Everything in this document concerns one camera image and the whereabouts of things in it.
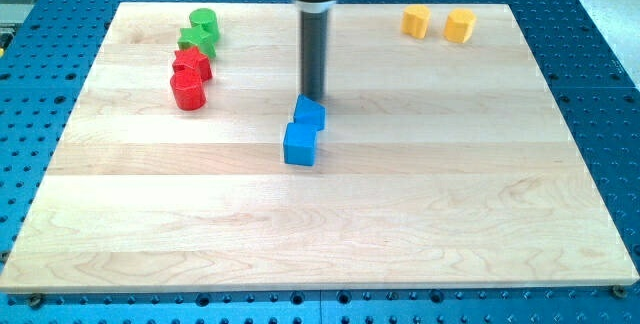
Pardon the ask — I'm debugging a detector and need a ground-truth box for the red star block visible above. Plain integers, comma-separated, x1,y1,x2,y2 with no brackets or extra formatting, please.
172,46,213,81

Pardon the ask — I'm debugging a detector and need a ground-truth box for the yellow heart block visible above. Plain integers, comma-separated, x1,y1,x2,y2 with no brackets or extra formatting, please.
401,4,431,39

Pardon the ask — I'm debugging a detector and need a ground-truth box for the blue cube block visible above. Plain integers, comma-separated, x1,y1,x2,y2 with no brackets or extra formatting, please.
283,122,317,166

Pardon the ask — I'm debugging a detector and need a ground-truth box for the wooden board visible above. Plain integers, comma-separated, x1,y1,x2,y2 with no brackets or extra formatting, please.
1,2,638,293

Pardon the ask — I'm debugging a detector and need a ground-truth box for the yellow pentagon block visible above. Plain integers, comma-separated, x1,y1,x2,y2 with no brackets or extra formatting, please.
444,8,477,44

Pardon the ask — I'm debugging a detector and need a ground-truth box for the green star block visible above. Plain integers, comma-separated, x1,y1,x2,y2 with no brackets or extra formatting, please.
177,26,216,59

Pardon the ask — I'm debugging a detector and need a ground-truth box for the green cylinder block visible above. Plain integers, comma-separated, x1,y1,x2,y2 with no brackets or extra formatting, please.
189,8,220,43

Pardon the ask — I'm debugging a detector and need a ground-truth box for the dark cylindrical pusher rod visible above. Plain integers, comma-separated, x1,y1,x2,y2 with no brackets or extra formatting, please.
295,0,336,101

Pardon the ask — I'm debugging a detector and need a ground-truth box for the blue triangle block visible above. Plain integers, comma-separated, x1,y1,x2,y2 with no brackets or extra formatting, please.
293,94,326,131

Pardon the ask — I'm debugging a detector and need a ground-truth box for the red hexagon block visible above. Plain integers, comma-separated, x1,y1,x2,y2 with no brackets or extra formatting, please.
170,69,206,111

